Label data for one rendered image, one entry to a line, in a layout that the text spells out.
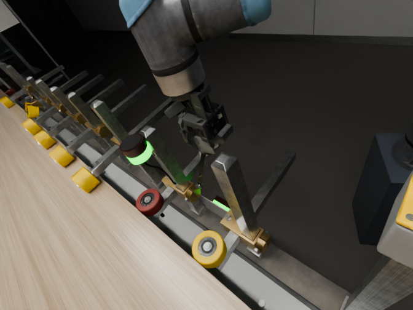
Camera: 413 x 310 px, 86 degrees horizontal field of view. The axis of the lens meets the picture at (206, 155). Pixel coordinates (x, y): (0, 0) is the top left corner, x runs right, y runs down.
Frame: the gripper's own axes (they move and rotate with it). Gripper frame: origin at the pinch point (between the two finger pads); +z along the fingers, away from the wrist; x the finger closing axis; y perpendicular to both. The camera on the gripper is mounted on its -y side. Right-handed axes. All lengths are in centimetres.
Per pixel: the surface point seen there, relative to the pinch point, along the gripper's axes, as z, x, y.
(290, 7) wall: 61, 261, -109
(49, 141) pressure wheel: 7, -25, -85
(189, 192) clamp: 14.0, -8.5, -6.3
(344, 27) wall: 84, 257, -46
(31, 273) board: 11, -54, -28
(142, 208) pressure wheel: 10.2, -21.3, -12.8
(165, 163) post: 0.1, -9.1, -8.0
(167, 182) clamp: 13.8, -9.7, -16.0
